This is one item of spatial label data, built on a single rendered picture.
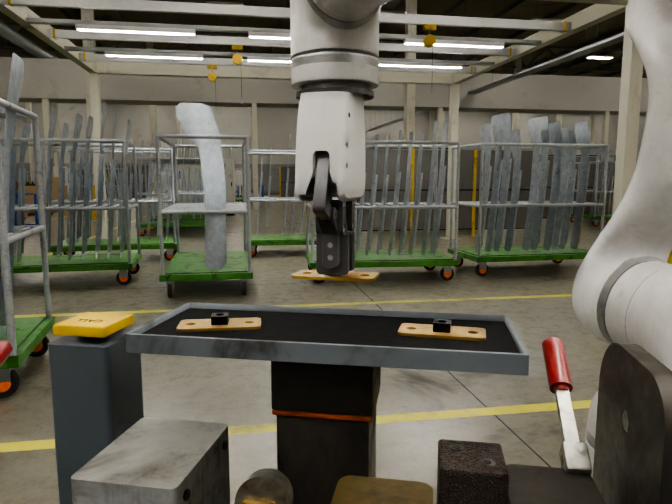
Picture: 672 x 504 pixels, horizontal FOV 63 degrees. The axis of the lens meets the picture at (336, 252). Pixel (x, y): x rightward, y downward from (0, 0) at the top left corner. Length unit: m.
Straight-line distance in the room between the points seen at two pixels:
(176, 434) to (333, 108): 0.30
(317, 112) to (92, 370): 0.35
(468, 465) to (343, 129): 0.29
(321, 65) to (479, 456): 0.35
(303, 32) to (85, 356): 0.39
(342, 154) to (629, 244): 0.41
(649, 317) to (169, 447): 0.52
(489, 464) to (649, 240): 0.42
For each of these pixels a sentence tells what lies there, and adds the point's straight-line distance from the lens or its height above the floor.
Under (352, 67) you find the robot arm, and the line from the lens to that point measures 0.52.
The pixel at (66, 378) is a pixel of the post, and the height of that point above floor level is 1.10.
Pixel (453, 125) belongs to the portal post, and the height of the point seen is 2.42.
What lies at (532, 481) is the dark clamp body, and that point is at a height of 1.08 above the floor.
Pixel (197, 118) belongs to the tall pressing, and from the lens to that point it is 6.50.
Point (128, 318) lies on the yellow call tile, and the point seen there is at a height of 1.16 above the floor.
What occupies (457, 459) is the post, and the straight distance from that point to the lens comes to 0.46.
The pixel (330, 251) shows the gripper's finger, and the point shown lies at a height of 1.24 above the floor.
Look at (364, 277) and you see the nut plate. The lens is 0.54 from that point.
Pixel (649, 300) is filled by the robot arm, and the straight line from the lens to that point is 0.71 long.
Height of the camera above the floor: 1.31
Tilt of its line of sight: 8 degrees down
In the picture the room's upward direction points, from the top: straight up
